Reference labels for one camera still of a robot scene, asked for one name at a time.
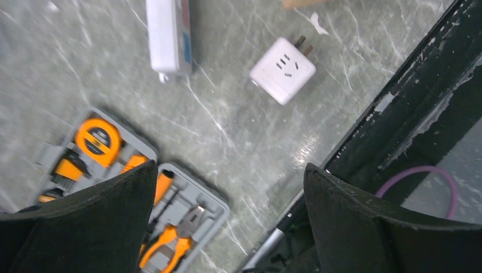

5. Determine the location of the white cube socket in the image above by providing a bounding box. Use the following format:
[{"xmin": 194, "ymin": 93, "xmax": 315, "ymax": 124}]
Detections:
[{"xmin": 250, "ymin": 35, "xmax": 316, "ymax": 105}]

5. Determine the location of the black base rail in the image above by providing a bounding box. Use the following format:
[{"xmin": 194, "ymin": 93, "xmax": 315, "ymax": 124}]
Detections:
[{"xmin": 238, "ymin": 1, "xmax": 481, "ymax": 272}]

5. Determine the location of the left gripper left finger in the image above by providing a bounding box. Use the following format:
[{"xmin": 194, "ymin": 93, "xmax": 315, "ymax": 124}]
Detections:
[{"xmin": 1, "ymin": 160, "xmax": 158, "ymax": 272}]

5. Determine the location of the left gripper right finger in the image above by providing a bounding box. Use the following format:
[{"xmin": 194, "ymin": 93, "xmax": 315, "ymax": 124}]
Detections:
[{"xmin": 304, "ymin": 164, "xmax": 481, "ymax": 272}]

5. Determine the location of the grey tool tray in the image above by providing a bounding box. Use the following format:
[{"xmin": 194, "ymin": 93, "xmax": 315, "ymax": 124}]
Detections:
[{"xmin": 34, "ymin": 107, "xmax": 230, "ymax": 272}]

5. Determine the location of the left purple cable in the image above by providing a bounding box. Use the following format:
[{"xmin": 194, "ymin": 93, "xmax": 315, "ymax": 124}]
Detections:
[{"xmin": 375, "ymin": 165, "xmax": 460, "ymax": 220}]

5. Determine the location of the white power strip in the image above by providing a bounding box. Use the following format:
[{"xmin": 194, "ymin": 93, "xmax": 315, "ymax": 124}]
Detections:
[{"xmin": 146, "ymin": 0, "xmax": 193, "ymax": 83}]

